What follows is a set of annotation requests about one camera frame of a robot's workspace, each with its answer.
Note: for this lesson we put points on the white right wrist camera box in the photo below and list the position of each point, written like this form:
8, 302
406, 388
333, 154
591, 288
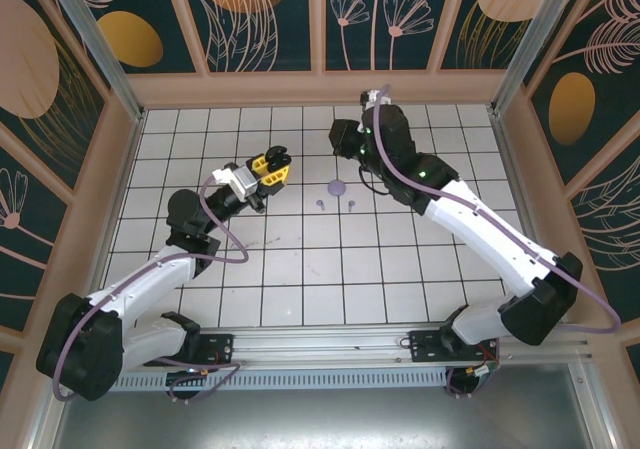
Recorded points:
370, 98

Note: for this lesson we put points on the aluminium mounting rail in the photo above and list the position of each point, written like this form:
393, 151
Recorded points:
320, 344

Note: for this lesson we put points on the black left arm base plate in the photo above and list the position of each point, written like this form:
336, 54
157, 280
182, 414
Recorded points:
215, 349

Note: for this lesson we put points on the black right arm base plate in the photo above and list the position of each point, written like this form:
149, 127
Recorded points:
425, 346

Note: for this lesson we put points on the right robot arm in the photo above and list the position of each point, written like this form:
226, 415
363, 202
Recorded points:
540, 304

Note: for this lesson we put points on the grey metal panel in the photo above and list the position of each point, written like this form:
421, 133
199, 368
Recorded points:
320, 419

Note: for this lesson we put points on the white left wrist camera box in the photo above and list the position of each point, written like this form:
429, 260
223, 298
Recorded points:
242, 181

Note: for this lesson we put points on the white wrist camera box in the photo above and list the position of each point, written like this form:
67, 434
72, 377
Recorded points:
370, 98
242, 181

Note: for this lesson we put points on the purple earbud charging case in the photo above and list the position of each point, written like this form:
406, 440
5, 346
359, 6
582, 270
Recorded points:
337, 187

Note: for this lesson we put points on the yellow power connector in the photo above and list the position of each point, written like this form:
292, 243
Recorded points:
204, 371
481, 370

